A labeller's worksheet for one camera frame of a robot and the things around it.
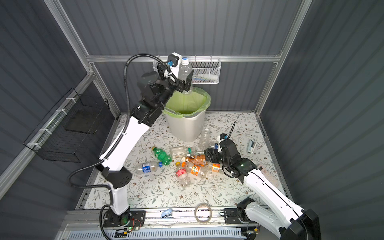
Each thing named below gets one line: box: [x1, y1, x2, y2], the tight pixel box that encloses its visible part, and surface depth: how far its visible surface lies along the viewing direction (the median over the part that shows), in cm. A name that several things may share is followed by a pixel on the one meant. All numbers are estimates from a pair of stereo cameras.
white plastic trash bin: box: [166, 110, 206, 143], surface depth 84 cm
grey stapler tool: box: [247, 139, 257, 154], surface depth 101 cm
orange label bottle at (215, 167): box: [210, 163, 223, 173], surface depth 88 cm
